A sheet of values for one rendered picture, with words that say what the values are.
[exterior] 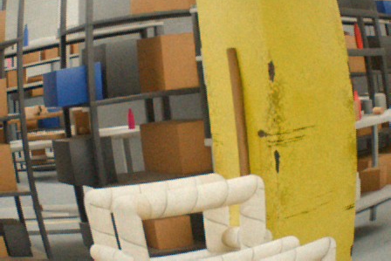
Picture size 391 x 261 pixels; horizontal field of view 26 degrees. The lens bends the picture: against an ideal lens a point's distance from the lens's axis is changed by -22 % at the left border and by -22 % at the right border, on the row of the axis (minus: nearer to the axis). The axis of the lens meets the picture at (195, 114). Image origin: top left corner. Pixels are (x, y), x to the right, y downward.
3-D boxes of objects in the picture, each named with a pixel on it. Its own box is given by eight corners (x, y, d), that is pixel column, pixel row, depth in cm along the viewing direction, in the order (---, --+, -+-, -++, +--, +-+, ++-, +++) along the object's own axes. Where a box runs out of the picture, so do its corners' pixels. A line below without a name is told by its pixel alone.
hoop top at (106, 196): (219, 194, 126) (216, 171, 126) (232, 195, 123) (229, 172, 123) (82, 214, 115) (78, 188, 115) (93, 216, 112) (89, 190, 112)
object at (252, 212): (256, 250, 119) (254, 185, 119) (270, 251, 117) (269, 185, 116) (236, 256, 118) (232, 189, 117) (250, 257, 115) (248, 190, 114)
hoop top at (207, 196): (256, 196, 119) (253, 172, 119) (271, 197, 116) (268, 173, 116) (109, 222, 108) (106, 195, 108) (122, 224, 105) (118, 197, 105)
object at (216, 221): (222, 247, 126) (216, 183, 126) (236, 248, 124) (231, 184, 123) (202, 250, 124) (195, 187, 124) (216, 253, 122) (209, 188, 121)
